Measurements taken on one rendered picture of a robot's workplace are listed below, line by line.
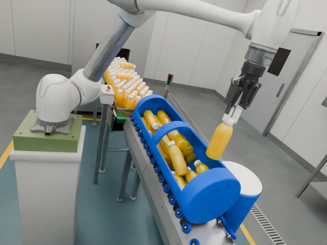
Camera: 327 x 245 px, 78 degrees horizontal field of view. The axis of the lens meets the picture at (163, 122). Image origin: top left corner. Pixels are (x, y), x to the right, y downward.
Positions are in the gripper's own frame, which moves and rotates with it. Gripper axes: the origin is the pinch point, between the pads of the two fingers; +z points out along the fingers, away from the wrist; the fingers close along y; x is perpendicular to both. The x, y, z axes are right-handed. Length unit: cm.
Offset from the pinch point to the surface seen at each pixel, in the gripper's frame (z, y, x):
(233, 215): 60, 28, -6
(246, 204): 50, 31, -7
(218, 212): 45.4, 6.1, -11.4
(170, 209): 54, -11, 0
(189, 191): 32.0, -12.7, -7.9
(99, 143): 95, -30, 110
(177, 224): 54, -11, -8
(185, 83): 138, 265, 475
